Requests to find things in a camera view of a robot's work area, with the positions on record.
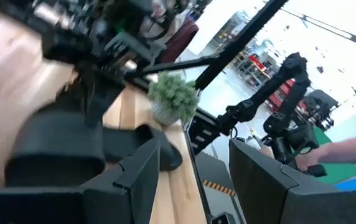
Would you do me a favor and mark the person's right hand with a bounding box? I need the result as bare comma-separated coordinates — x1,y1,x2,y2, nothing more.
295,144,322,172

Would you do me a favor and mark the green floor mat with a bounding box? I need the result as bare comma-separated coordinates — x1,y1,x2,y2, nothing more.
313,126,356,185

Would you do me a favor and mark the maroon chair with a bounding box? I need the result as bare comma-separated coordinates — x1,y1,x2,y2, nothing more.
156,17,200,65

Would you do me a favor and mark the red storage shelving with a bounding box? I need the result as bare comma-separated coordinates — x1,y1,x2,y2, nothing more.
248,53,294,110

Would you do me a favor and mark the black rubber slide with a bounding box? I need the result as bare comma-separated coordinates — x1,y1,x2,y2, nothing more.
5,108,106,188
102,123,184,172

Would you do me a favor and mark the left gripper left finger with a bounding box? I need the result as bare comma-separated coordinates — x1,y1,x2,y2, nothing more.
0,136,162,224

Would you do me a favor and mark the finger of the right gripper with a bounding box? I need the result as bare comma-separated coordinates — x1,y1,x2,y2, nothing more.
83,73,126,127

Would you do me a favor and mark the person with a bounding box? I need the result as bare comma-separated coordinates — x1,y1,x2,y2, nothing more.
317,133,356,165

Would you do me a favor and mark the green potted plant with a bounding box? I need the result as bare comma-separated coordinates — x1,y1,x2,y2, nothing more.
148,71,201,127

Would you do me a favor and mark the yellow black hazard tape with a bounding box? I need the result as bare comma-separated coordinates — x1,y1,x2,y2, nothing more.
202,179,237,197

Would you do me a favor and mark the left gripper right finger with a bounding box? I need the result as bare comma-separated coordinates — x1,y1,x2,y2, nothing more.
229,138,356,224

